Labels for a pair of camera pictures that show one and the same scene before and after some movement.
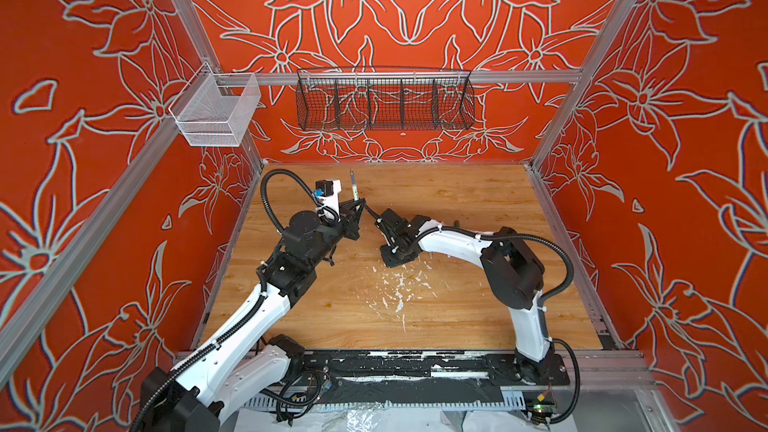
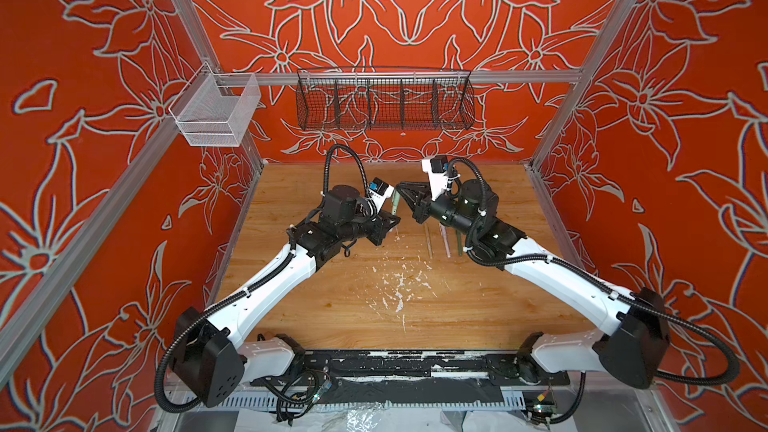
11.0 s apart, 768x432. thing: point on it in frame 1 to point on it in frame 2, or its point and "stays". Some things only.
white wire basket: x=216 y=109 stays
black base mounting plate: x=481 y=367 stays
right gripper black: x=390 y=263 to x=420 y=195
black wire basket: x=377 y=99 stays
